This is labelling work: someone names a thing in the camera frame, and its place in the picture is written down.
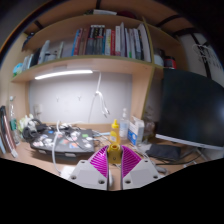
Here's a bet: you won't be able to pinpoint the white power strip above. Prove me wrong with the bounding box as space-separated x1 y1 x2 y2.
60 165 80 180

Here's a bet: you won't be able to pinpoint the dark standing notebooks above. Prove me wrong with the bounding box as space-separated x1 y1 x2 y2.
0 105 20 159

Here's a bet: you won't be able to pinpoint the yellow charger block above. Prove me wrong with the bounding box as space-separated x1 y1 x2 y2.
106 142 123 165

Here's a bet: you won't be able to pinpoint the black laptop with stickers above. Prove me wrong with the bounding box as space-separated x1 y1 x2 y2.
29 127 96 158

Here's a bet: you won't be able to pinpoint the clear green-label water bottle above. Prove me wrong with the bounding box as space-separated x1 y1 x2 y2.
7 95 21 145

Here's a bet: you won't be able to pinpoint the clear spray bottle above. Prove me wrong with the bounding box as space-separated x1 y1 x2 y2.
118 106 131 141

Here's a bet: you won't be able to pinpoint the black computer monitor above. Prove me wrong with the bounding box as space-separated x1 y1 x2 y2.
154 67 224 151

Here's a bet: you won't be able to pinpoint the black headphones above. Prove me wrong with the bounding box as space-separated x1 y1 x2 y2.
21 122 48 141

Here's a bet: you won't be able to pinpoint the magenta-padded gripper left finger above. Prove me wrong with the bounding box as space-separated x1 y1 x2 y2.
67 144 111 192

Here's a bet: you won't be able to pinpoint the yellow squeeze bottle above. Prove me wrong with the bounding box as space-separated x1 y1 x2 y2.
109 118 122 146

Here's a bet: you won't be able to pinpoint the black wallet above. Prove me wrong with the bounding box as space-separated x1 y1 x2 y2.
145 142 183 162

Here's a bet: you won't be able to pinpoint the white wall socket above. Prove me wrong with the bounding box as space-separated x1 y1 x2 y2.
34 103 45 116

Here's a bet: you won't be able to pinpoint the white hanging cable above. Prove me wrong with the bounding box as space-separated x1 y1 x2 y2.
87 71 111 125

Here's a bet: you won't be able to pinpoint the white crumpled bag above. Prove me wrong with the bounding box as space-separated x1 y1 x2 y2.
17 114 36 132

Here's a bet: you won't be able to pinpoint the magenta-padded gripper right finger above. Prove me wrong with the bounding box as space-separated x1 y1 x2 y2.
120 144 162 191

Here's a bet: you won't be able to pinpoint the white led light bar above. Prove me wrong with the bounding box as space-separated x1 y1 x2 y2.
33 68 95 81

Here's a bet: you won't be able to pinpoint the wooden shelf unit with books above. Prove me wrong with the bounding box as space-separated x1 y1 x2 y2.
10 0 188 85

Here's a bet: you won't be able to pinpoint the black thin cable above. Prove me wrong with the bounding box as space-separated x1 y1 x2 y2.
155 150 202 167

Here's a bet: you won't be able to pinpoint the white power strip cable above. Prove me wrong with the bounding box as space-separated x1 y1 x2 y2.
51 120 65 176

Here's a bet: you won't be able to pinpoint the blue and white carton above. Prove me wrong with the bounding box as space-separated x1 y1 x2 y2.
127 115 146 147

